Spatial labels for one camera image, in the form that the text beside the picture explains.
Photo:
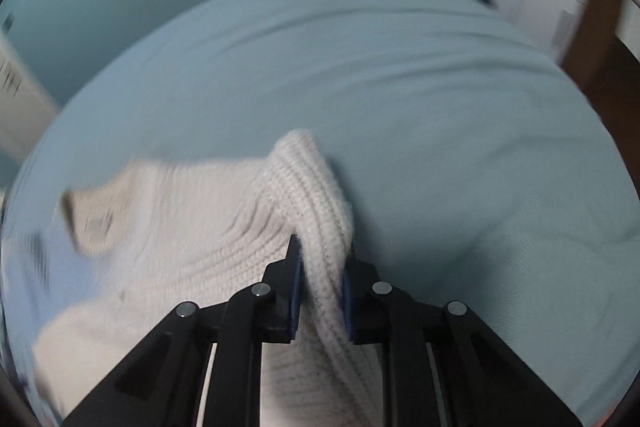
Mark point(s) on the white and blue knit sweater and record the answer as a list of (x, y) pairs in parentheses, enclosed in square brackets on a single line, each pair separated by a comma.
[(159, 234)]

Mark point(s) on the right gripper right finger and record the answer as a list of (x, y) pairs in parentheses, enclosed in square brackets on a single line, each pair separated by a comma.
[(442, 366)]

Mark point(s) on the teal bed sheet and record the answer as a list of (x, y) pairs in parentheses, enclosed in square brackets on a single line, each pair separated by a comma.
[(473, 167)]

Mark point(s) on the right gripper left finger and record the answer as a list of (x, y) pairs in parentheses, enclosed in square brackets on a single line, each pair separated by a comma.
[(202, 366)]

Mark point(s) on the white door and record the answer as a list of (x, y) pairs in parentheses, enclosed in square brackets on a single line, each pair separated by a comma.
[(26, 109)]

